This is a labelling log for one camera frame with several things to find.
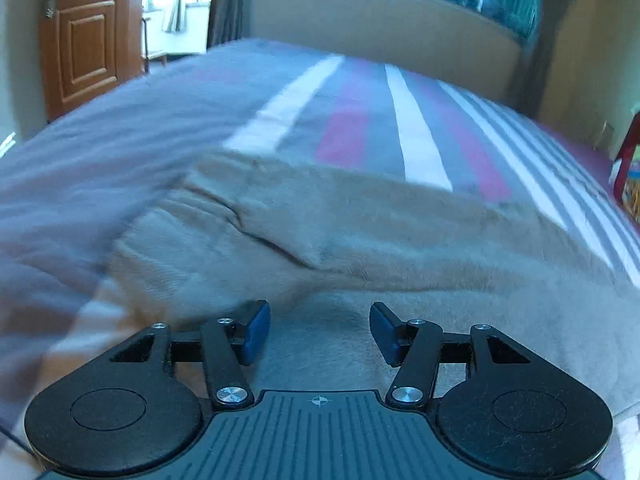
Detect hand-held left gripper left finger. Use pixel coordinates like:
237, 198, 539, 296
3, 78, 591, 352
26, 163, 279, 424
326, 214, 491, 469
109, 300, 272, 410

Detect purple bed sheet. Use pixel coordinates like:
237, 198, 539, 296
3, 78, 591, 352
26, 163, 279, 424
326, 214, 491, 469
545, 127, 640, 241

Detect beige pants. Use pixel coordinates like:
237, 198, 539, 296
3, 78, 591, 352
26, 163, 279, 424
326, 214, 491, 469
107, 150, 640, 421

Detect striped bed blanket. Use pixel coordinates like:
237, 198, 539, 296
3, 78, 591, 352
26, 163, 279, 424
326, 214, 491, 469
0, 37, 640, 480

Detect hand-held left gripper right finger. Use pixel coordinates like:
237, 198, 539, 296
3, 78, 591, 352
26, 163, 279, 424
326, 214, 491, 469
369, 301, 532, 410

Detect brown wooden door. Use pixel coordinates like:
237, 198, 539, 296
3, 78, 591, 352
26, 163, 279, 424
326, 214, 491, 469
39, 0, 149, 122

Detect wooden chair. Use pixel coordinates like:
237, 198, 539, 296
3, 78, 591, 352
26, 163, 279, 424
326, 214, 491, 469
140, 14, 168, 75

